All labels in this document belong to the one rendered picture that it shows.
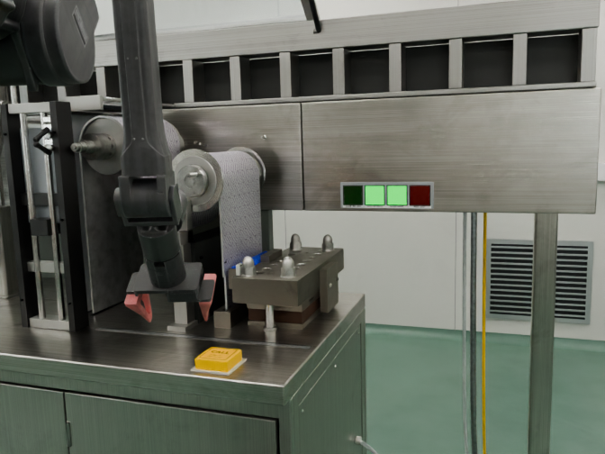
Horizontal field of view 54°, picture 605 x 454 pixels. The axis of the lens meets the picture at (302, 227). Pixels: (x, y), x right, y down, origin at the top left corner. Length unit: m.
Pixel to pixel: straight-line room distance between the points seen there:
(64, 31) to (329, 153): 1.18
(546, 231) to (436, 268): 2.31
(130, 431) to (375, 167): 0.88
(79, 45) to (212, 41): 1.25
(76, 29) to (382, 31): 1.16
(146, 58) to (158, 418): 0.74
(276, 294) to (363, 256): 2.77
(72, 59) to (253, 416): 0.83
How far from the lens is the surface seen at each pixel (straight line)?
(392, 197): 1.58
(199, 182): 1.38
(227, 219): 1.42
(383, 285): 4.09
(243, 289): 1.36
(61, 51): 0.51
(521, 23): 1.59
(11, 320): 1.71
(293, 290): 1.31
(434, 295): 4.05
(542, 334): 1.81
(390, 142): 1.59
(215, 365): 1.17
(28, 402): 1.49
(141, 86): 0.84
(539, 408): 1.89
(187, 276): 0.97
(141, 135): 0.85
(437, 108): 1.57
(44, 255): 2.17
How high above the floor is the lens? 1.34
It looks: 8 degrees down
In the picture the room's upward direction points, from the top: 2 degrees counter-clockwise
